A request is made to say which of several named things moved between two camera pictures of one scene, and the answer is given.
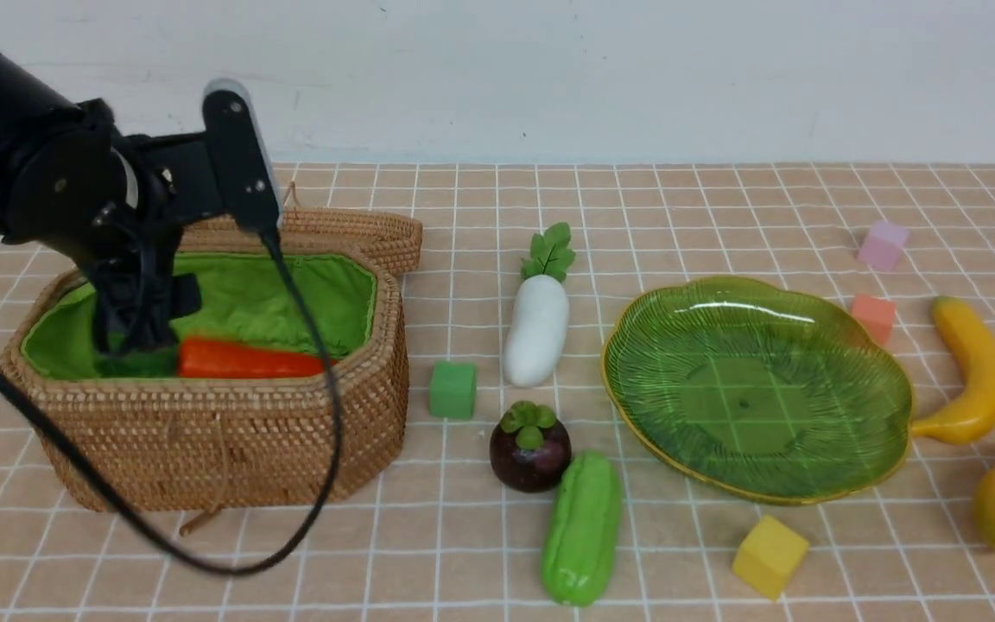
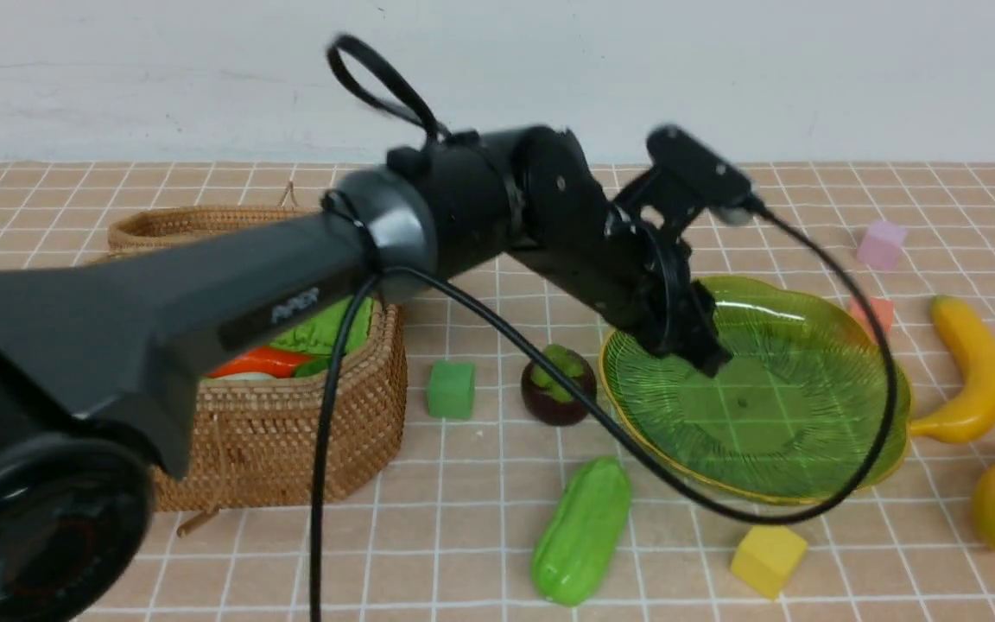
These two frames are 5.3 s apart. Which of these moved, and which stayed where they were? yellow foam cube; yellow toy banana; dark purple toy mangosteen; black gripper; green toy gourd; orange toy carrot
Moved: dark purple toy mangosteen; black gripper
Stayed: orange toy carrot; yellow toy banana; green toy gourd; yellow foam cube
